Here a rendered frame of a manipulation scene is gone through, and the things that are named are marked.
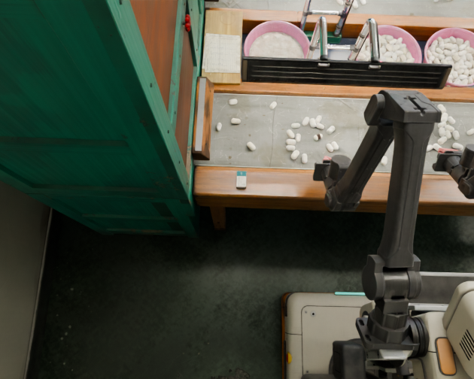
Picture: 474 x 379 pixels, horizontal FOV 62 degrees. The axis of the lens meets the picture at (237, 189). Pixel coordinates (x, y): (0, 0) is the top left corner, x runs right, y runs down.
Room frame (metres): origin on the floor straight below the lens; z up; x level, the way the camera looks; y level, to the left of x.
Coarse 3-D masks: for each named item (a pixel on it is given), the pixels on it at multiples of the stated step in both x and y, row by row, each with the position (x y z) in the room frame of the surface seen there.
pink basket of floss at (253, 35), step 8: (264, 24) 1.09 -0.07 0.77; (272, 24) 1.10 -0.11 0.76; (280, 24) 1.10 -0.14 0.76; (288, 24) 1.10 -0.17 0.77; (256, 32) 1.06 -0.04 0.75; (264, 32) 1.08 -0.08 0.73; (288, 32) 1.08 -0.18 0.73; (296, 32) 1.07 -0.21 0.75; (248, 40) 1.02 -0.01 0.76; (296, 40) 1.05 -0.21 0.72; (304, 40) 1.03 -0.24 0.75; (248, 48) 1.00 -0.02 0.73; (304, 48) 1.01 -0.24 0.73; (304, 56) 0.98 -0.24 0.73
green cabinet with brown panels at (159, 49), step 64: (0, 0) 0.32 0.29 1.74; (64, 0) 0.32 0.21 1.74; (128, 0) 0.38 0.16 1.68; (192, 0) 0.94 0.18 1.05; (0, 64) 0.33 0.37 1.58; (64, 64) 0.34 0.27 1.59; (128, 64) 0.32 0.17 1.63; (192, 64) 0.79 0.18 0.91; (0, 128) 0.33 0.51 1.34; (64, 128) 0.33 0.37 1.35; (128, 128) 0.32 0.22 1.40; (192, 128) 0.57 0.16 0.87; (64, 192) 0.32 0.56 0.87; (128, 192) 0.32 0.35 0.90
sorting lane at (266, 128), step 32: (224, 96) 0.77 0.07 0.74; (256, 96) 0.78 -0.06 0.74; (288, 96) 0.78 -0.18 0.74; (224, 128) 0.64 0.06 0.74; (256, 128) 0.64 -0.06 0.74; (288, 128) 0.65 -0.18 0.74; (352, 128) 0.66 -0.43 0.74; (224, 160) 0.50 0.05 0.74; (256, 160) 0.51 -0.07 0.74; (288, 160) 0.52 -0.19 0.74; (320, 160) 0.53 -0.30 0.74
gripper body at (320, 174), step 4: (316, 164) 0.44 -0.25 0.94; (320, 164) 0.44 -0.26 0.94; (324, 164) 0.44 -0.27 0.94; (328, 164) 0.44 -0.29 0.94; (316, 168) 0.43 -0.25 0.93; (320, 168) 0.43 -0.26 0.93; (324, 168) 0.42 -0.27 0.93; (328, 168) 0.42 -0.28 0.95; (316, 172) 0.42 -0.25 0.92; (320, 172) 0.42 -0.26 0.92; (324, 172) 0.41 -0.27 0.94; (316, 176) 0.41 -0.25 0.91; (320, 176) 0.41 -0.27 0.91; (324, 176) 0.39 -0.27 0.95; (328, 176) 0.39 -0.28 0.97; (316, 180) 0.40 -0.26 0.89; (320, 180) 0.40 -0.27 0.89; (324, 180) 0.38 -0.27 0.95
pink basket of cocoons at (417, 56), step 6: (378, 30) 1.10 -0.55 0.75; (384, 30) 1.11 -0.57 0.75; (390, 30) 1.10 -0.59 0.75; (402, 30) 1.09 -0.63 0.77; (396, 36) 1.09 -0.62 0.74; (402, 36) 1.08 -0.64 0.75; (408, 36) 1.07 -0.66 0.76; (402, 42) 1.07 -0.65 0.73; (408, 42) 1.06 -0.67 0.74; (414, 42) 1.04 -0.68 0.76; (420, 48) 1.01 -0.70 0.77; (414, 54) 1.01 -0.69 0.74; (420, 54) 0.99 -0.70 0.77; (420, 60) 0.96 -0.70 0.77
